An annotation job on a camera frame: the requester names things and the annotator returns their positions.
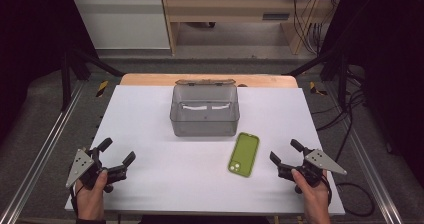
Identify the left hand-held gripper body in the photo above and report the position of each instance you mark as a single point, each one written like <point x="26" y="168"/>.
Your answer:
<point x="80" y="165"/>

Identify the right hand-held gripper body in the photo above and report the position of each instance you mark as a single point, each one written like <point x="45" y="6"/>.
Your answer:
<point x="318" y="160"/>

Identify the green phone case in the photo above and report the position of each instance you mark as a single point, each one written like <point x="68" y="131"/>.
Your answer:
<point x="244" y="154"/>

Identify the grey transparent storage box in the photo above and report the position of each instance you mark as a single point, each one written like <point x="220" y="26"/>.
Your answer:
<point x="204" y="117"/>

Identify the person's left hand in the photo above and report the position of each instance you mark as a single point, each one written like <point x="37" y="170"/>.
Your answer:
<point x="90" y="202"/>

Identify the person's right hand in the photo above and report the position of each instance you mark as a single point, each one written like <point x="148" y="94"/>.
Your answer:
<point x="316" y="200"/>

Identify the yellow black floor tape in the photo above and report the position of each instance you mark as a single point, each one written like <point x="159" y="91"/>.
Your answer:
<point x="315" y="89"/>
<point x="102" y="88"/>

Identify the wooden table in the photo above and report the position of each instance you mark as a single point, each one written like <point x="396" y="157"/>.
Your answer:
<point x="150" y="79"/>

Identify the person's dark clothing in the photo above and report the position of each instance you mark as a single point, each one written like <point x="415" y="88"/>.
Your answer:
<point x="203" y="220"/>

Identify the black curtain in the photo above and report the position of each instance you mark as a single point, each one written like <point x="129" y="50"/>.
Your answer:
<point x="393" y="67"/>
<point x="30" y="50"/>

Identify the white cabinet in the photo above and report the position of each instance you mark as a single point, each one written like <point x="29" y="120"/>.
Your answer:
<point x="123" y="24"/>

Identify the office chair base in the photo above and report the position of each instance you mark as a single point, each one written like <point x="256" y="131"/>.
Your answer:
<point x="210" y="24"/>

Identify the light wooden desk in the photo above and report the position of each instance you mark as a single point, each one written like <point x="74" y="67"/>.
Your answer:
<point x="230" y="7"/>

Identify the aluminium floor rail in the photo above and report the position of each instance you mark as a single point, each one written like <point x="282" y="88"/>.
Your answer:
<point x="43" y="150"/>
<point x="366" y="160"/>

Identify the black metal frame stand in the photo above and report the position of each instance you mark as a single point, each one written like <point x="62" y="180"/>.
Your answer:
<point x="68" y="74"/>
<point x="340" y="70"/>

